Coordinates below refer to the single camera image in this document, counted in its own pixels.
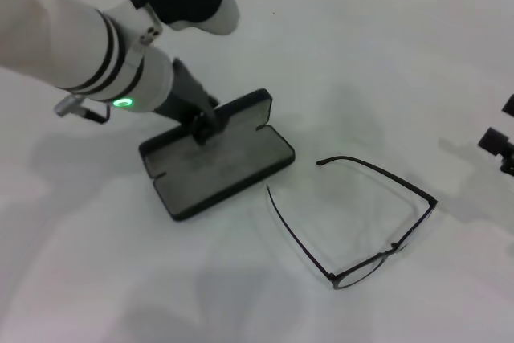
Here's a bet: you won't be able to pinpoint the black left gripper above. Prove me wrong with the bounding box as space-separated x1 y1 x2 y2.
154 57 222 147

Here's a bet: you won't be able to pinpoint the black glasses case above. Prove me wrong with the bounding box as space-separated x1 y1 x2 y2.
138 88 296 223

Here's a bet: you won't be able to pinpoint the black thin-frame glasses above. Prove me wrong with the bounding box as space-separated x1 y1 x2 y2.
267 156 439 292

